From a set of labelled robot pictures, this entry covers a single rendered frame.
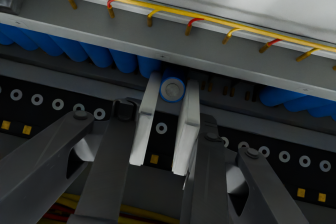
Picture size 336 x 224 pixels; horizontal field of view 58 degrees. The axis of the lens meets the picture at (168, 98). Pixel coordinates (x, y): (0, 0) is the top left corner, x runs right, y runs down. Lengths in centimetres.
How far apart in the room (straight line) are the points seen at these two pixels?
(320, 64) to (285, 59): 2
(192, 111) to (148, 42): 4
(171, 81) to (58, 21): 8
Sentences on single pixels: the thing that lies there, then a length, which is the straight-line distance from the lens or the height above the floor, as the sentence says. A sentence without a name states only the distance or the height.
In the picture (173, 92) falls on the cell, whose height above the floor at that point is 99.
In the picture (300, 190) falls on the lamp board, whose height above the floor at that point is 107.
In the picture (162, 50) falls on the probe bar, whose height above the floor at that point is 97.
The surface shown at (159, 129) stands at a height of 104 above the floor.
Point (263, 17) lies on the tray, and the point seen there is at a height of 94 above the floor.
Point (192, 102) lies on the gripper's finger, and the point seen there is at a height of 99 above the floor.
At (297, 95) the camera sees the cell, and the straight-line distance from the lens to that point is 22.
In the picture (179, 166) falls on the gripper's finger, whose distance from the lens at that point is 15.
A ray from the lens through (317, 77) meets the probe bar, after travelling 18.
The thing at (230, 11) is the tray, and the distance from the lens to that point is 16.
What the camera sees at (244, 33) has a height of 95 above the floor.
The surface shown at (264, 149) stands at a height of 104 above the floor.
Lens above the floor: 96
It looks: 9 degrees up
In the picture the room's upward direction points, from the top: 167 degrees counter-clockwise
